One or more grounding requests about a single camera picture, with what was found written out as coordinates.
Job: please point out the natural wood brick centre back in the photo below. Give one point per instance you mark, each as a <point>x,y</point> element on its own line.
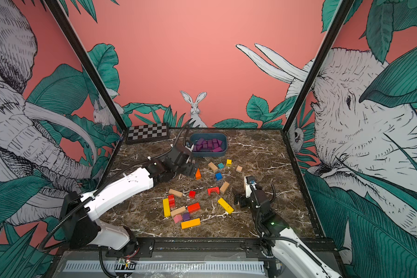
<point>213,167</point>

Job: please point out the natural wood brick middle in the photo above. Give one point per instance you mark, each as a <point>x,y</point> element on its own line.
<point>176,193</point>

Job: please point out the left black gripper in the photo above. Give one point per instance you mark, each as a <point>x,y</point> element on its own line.
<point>189,169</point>

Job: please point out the pink brick front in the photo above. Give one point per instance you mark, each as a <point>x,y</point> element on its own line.
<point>178,218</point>

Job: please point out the blue cube centre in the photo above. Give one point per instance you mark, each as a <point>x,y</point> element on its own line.
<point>218,176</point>

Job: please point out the metal front rail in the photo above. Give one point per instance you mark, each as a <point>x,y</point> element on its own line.
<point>245,267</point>

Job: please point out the natural wood brick front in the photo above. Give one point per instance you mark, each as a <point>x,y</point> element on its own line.
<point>177,211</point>

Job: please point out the long yellow brick front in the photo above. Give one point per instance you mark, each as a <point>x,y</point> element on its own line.
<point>190,223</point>

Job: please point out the orange red brick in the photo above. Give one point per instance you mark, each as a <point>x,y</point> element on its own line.
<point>193,208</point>

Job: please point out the purple brick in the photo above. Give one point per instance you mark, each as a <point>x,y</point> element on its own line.
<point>217,145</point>

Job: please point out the red stacked brick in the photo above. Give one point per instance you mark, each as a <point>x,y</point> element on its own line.
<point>172,202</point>

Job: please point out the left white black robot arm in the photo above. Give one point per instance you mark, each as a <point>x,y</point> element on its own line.
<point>80,214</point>

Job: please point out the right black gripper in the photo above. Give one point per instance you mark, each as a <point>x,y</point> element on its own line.
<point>243,198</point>

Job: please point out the teal plastic storage bin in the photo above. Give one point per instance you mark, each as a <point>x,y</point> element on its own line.
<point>203,143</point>

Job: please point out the black white checkerboard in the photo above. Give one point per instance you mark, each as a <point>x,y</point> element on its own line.
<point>147,133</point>

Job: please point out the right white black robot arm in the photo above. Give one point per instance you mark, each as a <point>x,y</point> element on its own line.
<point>278,238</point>

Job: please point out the angled yellow brick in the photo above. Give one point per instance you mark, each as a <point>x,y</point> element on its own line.
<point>229,209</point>

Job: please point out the natural wood brick upright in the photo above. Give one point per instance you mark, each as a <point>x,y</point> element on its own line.
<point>224,187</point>

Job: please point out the small red cube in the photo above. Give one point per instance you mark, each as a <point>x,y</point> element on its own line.
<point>192,194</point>

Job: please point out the red arch brick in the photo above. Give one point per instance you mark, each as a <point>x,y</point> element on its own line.
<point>213,190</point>

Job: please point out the upright yellow brick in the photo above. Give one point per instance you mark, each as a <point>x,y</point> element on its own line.
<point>166,208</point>

